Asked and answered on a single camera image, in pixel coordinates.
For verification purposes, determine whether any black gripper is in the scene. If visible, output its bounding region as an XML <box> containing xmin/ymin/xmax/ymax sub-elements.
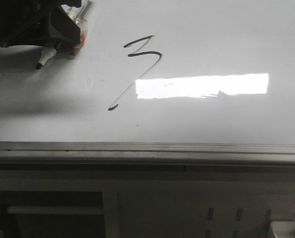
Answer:
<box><xmin>0</xmin><ymin>0</ymin><xmax>80</xmax><ymax>48</ymax></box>

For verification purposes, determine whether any white black whiteboard marker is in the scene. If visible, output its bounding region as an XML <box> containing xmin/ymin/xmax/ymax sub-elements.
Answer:
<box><xmin>35</xmin><ymin>0</ymin><xmax>89</xmax><ymax>69</ymax></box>

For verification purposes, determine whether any white box lower right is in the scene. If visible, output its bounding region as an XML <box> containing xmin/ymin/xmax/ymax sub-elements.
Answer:
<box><xmin>267</xmin><ymin>221</ymin><xmax>295</xmax><ymax>238</ymax></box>

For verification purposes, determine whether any white whiteboard with metal frame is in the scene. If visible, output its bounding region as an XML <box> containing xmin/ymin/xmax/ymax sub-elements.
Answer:
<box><xmin>0</xmin><ymin>0</ymin><xmax>295</xmax><ymax>165</ymax></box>

